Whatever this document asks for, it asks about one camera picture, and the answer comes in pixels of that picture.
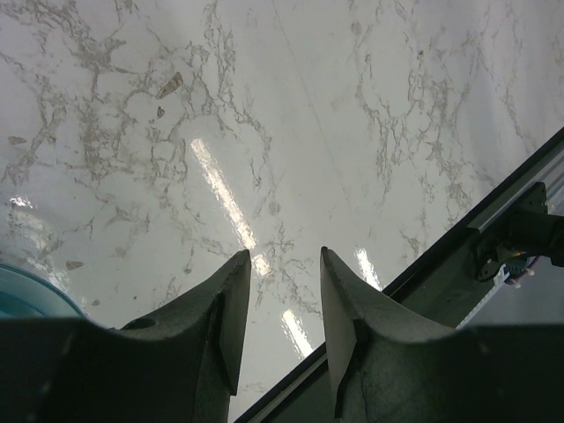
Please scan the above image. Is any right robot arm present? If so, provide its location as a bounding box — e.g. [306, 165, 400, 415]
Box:
[474, 182, 563, 282]

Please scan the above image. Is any transparent blue plastic basket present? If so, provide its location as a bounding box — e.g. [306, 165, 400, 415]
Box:
[1, 263, 85, 318]

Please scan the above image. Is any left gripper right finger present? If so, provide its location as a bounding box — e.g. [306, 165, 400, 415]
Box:
[320, 248, 563, 422]

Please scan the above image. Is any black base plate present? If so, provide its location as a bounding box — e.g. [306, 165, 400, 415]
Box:
[242, 133, 563, 422]

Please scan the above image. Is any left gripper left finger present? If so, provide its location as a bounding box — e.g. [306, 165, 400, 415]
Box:
[1, 250, 251, 422]

